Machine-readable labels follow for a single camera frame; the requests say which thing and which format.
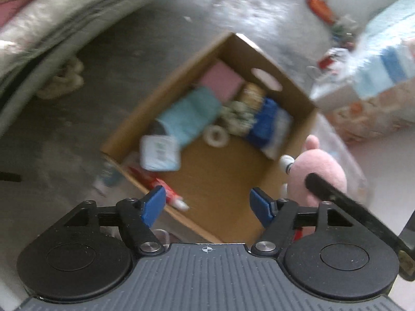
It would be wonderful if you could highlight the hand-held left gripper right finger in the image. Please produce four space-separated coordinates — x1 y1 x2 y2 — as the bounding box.
249 187 357 256

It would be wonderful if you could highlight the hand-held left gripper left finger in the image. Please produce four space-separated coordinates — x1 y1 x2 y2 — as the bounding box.
61 185 167 256

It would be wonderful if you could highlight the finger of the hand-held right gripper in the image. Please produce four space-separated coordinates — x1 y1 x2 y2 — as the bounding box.
306 173 415 256

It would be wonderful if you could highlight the red toothpaste tube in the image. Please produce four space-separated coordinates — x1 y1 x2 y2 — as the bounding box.
128 165 190 211

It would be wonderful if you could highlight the pink plush toy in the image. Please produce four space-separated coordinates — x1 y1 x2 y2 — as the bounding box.
279 135 347 234

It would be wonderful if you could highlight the white and blue paper box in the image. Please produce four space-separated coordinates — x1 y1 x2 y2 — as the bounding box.
140 135 182 172

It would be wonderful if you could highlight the brown cardboard box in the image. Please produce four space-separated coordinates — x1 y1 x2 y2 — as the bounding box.
100 32 320 244

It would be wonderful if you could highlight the blue and white soft packet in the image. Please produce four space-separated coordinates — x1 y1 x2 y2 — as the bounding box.
245 97 294 159

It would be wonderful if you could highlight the white foam ring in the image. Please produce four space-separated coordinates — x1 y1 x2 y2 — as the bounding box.
204 126 229 148

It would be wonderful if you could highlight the green fabric scrunchie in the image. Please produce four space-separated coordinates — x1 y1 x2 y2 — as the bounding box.
220 100 257 135

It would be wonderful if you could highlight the teal checked towel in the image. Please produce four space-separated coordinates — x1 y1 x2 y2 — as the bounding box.
157 86 223 148

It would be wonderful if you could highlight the gold foil packet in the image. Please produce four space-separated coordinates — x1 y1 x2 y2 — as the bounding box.
240 82 265 112

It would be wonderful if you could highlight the floral patchwork quilt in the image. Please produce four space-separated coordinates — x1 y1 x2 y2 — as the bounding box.
324 81 415 143

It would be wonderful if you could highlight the pink folded cloth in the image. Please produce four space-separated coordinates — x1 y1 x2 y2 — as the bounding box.
198 61 244 102

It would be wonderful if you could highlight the beige crumpled cloth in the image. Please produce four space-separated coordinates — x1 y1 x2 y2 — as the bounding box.
36 56 85 99

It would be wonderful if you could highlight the light blue blanket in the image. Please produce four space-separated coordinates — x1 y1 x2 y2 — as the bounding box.
352 0 415 99

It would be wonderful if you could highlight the orange object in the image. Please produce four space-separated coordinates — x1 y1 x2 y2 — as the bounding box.
307 0 336 25

